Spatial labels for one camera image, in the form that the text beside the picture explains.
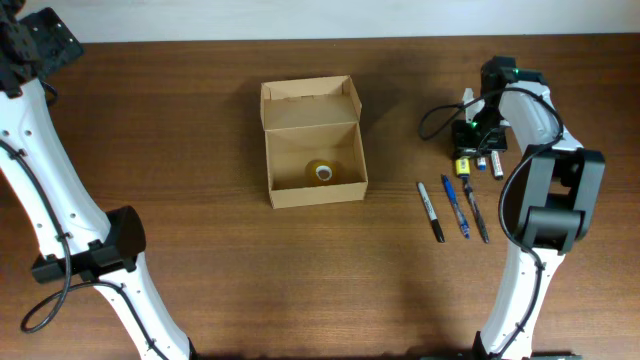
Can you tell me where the yellow highlighter black cap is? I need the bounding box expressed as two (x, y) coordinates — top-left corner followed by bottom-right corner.
(455, 158), (471, 178)

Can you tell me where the black sharpie permanent marker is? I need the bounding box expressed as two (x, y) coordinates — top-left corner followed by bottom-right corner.
(417, 182), (446, 243)

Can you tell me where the black gel pen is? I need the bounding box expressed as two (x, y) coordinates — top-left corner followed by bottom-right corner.
(462, 176), (490, 244)

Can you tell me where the yellow clear tape roll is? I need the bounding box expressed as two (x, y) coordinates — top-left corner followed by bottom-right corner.
(305, 159), (344, 186)

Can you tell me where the blue whiteboard marker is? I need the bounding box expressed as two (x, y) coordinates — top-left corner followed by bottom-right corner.
(476, 157), (487, 171)

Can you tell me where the blue ballpoint pen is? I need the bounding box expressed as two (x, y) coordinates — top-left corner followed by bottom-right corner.
(441, 174), (470, 239)

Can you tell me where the black whiteboard marker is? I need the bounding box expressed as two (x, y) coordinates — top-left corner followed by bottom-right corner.
(491, 151), (504, 180)

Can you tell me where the open brown cardboard box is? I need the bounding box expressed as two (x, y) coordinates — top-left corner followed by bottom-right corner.
(260, 75), (368, 209)

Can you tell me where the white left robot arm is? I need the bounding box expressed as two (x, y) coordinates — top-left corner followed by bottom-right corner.
(1, 1), (198, 359)

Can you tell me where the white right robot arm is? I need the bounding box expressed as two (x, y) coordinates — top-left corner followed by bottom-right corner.
(452, 56), (605, 359)

